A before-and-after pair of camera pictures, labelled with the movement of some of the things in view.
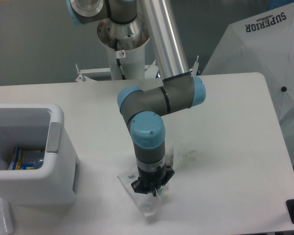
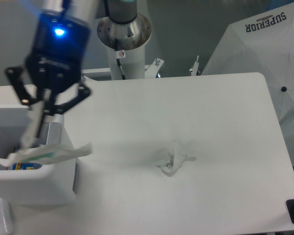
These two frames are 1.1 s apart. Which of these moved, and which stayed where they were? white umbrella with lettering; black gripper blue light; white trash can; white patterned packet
Moved: black gripper blue light
Stayed: white patterned packet; white umbrella with lettering; white trash can
